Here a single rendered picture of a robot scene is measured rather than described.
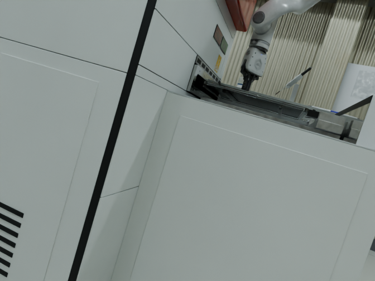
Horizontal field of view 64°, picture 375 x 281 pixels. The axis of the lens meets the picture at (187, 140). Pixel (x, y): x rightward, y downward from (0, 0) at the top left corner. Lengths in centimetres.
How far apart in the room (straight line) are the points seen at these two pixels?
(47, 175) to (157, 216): 32
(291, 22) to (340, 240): 335
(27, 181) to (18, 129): 14
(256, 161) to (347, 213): 25
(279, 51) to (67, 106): 331
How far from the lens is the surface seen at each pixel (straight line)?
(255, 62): 130
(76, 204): 80
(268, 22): 126
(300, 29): 394
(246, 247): 87
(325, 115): 108
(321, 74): 360
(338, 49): 367
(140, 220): 94
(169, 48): 84
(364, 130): 91
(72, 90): 80
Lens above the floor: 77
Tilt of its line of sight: 5 degrees down
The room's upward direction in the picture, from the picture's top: 17 degrees clockwise
